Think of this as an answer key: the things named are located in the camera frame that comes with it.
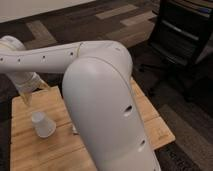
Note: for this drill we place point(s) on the black office chair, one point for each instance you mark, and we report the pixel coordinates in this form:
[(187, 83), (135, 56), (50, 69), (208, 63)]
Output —
[(180, 34)]

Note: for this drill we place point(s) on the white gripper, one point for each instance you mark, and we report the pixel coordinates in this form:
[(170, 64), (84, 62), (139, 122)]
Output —
[(27, 82)]

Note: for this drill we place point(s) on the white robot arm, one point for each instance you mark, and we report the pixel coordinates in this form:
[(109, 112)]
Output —
[(97, 93)]

